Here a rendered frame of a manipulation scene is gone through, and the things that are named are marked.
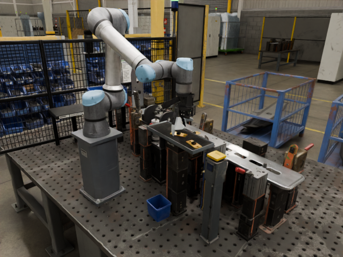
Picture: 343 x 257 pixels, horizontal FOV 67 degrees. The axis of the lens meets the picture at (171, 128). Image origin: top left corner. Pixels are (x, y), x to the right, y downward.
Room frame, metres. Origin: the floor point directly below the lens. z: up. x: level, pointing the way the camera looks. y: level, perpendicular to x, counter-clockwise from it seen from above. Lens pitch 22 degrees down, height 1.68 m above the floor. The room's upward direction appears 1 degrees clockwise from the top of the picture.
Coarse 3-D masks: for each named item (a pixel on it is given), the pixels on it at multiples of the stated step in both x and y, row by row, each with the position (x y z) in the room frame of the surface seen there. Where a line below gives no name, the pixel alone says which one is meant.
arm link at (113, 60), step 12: (108, 12) 1.35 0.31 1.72; (120, 12) 1.42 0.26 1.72; (120, 24) 1.40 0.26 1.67; (108, 48) 1.40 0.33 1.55; (108, 60) 1.41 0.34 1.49; (120, 60) 1.44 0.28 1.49; (108, 72) 1.41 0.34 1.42; (120, 72) 1.45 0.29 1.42; (108, 84) 1.42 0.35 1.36; (120, 84) 1.46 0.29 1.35; (120, 96) 1.43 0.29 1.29
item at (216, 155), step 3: (216, 150) 1.03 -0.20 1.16; (207, 153) 1.00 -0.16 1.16; (210, 153) 1.00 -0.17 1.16; (213, 153) 1.00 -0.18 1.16; (216, 153) 1.00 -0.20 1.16; (219, 153) 1.00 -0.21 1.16; (222, 153) 1.00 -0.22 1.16; (207, 156) 0.99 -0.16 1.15; (210, 156) 0.98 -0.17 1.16; (213, 156) 0.97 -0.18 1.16; (216, 156) 0.98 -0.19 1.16; (219, 156) 0.98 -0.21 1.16; (222, 156) 0.98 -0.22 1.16; (225, 156) 0.98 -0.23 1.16; (213, 159) 0.96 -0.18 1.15; (216, 159) 0.95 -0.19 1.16; (219, 159) 0.96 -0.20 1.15
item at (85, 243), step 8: (80, 232) 1.29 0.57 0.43; (80, 240) 1.30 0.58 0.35; (88, 240) 1.22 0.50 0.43; (80, 248) 1.31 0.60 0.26; (88, 248) 1.23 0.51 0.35; (96, 248) 1.16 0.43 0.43; (80, 256) 1.33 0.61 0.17; (88, 256) 1.24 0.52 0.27; (96, 256) 1.17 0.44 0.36; (104, 256) 1.16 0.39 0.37
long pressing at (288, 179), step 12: (144, 108) 2.13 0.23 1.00; (204, 132) 1.61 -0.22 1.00; (228, 144) 1.43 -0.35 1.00; (228, 156) 1.28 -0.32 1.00; (252, 156) 1.28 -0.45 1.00; (264, 168) 1.15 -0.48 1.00; (276, 168) 1.15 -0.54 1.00; (288, 168) 1.16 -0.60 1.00; (276, 180) 1.05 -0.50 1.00; (288, 180) 1.05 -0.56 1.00; (300, 180) 1.05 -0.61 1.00
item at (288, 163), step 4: (292, 144) 1.21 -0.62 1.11; (292, 148) 1.20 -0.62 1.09; (296, 148) 1.19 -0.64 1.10; (288, 152) 1.21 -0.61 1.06; (292, 152) 1.19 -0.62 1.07; (296, 152) 1.20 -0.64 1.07; (288, 156) 1.21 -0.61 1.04; (292, 156) 1.19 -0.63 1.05; (288, 160) 1.20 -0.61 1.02; (292, 160) 1.18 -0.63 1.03; (284, 164) 1.20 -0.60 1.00; (288, 164) 1.19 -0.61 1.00; (292, 164) 1.19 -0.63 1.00
